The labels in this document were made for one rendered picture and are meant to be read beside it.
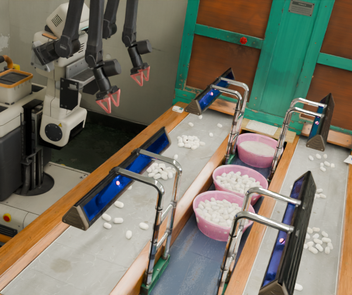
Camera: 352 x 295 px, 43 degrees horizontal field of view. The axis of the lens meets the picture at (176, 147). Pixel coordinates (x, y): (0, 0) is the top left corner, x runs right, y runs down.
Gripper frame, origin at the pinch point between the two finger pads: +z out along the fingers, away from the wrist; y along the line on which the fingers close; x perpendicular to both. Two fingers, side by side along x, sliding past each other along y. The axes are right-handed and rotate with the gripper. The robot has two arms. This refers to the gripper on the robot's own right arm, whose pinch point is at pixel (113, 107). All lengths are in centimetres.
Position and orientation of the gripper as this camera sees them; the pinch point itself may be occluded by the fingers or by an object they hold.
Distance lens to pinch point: 212.8
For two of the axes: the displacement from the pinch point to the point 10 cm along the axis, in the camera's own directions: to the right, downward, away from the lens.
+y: 2.8, -4.1, 8.7
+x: -9.1, 1.7, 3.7
